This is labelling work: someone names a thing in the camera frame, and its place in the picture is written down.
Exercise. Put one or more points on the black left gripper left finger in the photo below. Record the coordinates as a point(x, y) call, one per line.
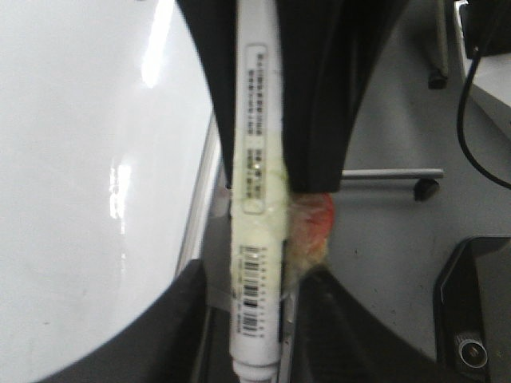
point(176, 339)

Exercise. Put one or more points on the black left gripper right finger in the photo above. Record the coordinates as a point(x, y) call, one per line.
point(338, 340)

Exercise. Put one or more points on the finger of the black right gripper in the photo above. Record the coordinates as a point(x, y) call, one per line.
point(329, 51)
point(212, 25)

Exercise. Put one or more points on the white black dry-erase marker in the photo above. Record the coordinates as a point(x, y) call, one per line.
point(259, 195)

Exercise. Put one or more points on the white whiteboard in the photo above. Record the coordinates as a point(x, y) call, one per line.
point(104, 114)

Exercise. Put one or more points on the grey stand leg with caster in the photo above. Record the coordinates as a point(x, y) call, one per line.
point(424, 183)

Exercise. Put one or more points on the black camera device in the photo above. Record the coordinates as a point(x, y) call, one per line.
point(472, 310)

